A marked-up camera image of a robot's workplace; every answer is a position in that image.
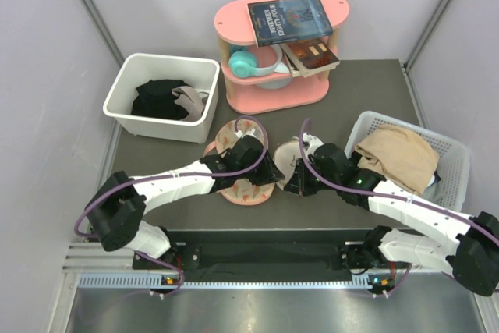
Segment grey bowl on shelf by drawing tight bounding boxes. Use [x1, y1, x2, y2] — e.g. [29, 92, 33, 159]
[257, 76, 293, 90]

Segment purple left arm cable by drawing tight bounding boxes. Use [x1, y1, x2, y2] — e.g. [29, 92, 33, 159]
[73, 115, 270, 298]

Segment grey slotted cable duct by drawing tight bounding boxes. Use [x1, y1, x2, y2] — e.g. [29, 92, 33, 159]
[77, 273, 395, 290]

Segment dark orange book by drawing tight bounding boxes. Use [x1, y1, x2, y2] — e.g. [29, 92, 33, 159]
[281, 38, 340, 77]

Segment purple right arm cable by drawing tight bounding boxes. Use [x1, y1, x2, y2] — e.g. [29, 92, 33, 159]
[299, 118, 499, 297]

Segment blue Nineteen Eighty-Four book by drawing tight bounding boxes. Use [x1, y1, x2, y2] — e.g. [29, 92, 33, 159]
[248, 0, 334, 47]

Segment white plastic basket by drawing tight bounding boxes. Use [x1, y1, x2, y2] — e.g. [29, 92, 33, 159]
[345, 111, 470, 212]

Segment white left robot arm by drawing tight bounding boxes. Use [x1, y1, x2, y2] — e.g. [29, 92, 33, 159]
[86, 133, 284, 268]

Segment black garment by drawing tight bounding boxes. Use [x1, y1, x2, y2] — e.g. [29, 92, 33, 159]
[131, 79, 189, 121]

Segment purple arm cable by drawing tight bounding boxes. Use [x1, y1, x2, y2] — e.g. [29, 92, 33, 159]
[73, 115, 270, 298]
[299, 118, 499, 297]

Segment teal headphones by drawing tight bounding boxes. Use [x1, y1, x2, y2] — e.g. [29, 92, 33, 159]
[228, 45, 289, 78]

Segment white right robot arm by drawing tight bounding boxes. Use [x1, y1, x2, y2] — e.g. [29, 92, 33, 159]
[274, 136, 498, 296]

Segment white mesh laundry bag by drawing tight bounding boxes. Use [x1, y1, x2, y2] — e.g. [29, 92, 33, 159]
[273, 137, 309, 191]

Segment floral mesh laundry bag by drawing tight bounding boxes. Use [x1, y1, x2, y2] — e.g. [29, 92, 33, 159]
[203, 119, 275, 206]

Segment white plastic bin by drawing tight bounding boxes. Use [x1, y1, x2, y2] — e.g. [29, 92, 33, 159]
[103, 53, 220, 143]

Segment pink wooden shelf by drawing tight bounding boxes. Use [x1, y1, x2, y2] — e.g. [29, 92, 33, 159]
[214, 0, 349, 115]

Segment grey cloth in basket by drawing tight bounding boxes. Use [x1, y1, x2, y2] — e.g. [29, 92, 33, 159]
[421, 175, 444, 204]

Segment beige cloth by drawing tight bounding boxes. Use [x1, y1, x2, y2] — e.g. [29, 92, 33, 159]
[354, 124, 440, 196]

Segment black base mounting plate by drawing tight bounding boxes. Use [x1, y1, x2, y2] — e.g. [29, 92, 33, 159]
[131, 241, 395, 272]

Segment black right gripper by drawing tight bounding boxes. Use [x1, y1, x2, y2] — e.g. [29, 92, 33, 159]
[285, 157, 340, 197]

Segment beige bra in bin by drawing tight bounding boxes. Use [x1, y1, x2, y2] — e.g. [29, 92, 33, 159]
[172, 86, 209, 122]

